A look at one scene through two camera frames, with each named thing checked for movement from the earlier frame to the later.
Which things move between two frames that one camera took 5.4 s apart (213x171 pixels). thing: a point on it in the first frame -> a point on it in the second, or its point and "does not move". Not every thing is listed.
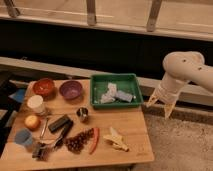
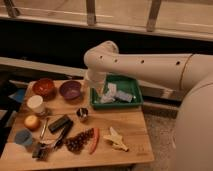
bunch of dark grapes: x=75 y=142 does not move
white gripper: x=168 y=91 -> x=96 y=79
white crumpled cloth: x=110 y=96 does not move
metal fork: x=43 y=129 does not move
